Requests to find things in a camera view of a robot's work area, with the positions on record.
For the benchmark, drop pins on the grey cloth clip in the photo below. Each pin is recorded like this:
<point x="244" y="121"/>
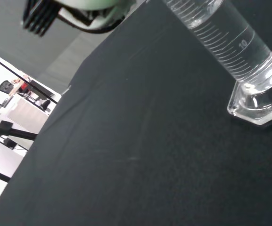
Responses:
<point x="66" y="90"/>

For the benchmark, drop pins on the black tripod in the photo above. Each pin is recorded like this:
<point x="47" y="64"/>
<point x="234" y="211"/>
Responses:
<point x="10" y="130"/>

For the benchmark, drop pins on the black bench cloth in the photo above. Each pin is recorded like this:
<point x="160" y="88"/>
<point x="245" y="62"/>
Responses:
<point x="150" y="141"/>

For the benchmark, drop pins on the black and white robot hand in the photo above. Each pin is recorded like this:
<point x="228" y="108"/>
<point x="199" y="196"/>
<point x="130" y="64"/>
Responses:
<point x="88" y="14"/>

